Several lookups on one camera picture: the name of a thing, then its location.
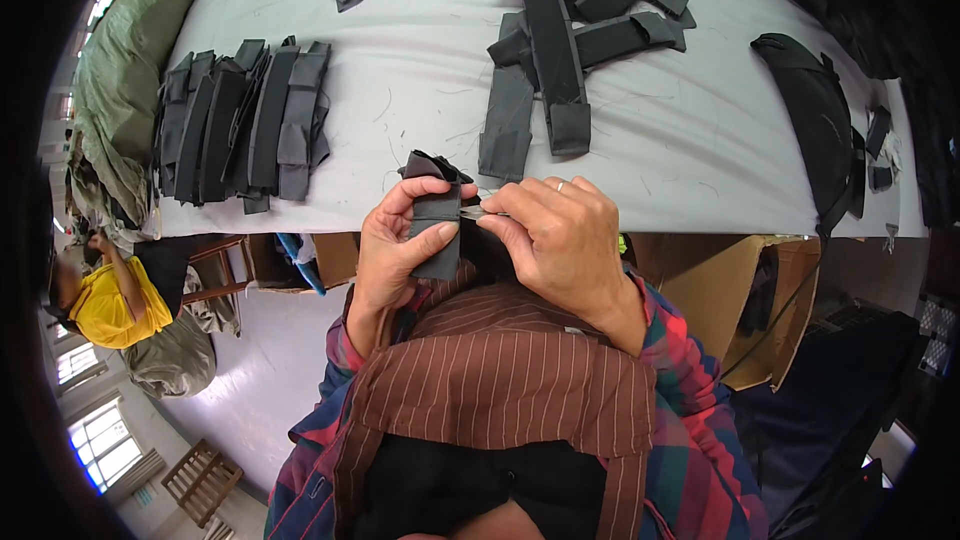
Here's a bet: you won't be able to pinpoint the grey sack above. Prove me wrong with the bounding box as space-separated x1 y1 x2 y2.
122 309 219 401

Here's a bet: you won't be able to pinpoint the grey fabric strap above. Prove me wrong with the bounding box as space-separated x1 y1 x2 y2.
397 150 481 282

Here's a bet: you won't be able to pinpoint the heap of grey strap pieces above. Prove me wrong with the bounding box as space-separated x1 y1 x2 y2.
330 0 768 183

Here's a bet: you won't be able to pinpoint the wooden slatted stool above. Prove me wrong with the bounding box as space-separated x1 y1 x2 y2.
160 438 246 531

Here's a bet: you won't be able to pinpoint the brown wooden stool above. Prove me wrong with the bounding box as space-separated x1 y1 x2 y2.
182 235 255 306

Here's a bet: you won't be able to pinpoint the large open cardboard box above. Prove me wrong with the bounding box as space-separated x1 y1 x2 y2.
628 234 823 393

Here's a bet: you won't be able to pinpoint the green woven sack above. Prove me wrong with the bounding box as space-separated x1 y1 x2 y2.
66 0 215 232

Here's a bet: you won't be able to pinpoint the white radiator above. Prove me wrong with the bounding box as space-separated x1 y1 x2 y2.
103 448 168 505

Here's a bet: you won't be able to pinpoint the dark blue fabric heap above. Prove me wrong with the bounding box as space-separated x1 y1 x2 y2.
729 310 925 540

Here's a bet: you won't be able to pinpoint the grey plastic crate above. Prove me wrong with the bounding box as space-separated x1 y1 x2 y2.
913 291 960 379

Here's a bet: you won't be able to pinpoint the person's body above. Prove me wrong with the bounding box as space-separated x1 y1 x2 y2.
264 258 770 540

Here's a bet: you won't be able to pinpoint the black curved bag panel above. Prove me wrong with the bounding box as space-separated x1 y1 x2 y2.
750 33 869 238

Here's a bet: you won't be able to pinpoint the small metal thread snips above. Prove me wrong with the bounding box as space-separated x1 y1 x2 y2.
459 204 513 225

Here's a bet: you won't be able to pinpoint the small open cardboard box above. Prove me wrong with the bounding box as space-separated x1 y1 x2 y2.
246 232 363 295

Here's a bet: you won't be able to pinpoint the row of grey strap pieces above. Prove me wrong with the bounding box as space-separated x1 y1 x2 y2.
153 35 333 216

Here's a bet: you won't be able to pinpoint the person's right hand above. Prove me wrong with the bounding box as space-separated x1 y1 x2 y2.
476 176 640 321

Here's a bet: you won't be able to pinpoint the window with white frame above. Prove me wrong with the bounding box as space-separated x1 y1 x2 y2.
67 399 145 496

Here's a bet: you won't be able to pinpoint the heap of black fabric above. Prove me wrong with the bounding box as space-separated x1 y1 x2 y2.
750 0 960 230

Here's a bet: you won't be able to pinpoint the white fabric scrap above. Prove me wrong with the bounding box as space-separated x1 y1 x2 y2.
880 130 906 183

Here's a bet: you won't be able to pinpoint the person's left hand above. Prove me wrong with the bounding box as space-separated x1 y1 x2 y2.
346 176 479 320

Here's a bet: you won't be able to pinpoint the blue plastic bag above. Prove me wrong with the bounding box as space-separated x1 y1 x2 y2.
275 232 328 298

